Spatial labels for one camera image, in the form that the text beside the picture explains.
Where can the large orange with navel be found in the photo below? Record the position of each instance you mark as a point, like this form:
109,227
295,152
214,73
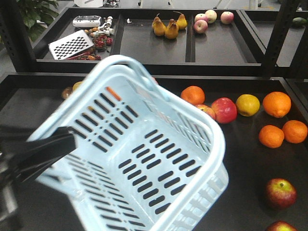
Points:
277,104

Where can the pink peach apple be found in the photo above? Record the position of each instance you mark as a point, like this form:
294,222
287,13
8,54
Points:
211,16
200,26
227,17

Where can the orange behind pink apples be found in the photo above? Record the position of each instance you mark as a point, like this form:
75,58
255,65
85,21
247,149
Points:
193,94

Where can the light blue plastic basket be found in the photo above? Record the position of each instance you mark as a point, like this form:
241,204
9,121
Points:
145,159

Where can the green potted plant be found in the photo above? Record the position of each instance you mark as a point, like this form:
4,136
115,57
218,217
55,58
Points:
37,15

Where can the brown yellow pear left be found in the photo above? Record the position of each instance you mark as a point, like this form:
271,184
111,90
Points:
158,26

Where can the brown yellow pear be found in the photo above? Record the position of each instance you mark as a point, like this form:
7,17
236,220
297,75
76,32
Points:
172,30
181,21
158,26

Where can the pink red apple left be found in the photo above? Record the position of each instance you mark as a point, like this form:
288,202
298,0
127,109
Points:
208,110

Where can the white perforated grater board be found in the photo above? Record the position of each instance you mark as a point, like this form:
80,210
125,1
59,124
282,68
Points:
70,45

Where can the brown kiwi fruit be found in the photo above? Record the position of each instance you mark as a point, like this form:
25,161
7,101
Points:
66,92

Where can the dark green avocado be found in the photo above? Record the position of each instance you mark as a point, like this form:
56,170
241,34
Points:
299,22

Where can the brown yellow pear right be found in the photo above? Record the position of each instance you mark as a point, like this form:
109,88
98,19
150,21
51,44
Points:
181,21

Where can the pink red apple right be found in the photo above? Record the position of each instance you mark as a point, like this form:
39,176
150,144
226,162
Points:
225,110

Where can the pink peach apple right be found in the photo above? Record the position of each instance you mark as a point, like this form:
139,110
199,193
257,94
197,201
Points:
227,17

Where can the black wooden fruit display table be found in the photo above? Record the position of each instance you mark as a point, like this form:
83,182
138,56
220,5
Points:
26,100

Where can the pink red apple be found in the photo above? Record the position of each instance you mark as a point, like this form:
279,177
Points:
225,110
208,110

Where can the yellow orange fruit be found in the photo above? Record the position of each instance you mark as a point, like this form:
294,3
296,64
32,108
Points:
247,105

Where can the pile of red cherries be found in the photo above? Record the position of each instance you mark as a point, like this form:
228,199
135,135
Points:
101,43

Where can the small orange right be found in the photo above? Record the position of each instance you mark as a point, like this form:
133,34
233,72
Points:
295,131

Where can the small orange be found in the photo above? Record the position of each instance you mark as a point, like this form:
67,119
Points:
271,136
295,131

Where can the pink peach apple middle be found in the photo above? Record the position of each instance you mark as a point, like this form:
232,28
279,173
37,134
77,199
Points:
211,16

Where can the brown yellow pear front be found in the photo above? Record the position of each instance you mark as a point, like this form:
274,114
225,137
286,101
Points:
172,30

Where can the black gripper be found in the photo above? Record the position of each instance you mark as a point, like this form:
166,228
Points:
23,160

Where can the black upper display shelf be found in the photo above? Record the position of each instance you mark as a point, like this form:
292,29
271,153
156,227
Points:
233,50

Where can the pink peach apple left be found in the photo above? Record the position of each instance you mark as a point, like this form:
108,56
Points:
200,26

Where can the small orange left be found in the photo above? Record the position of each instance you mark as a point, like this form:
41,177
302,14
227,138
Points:
271,136

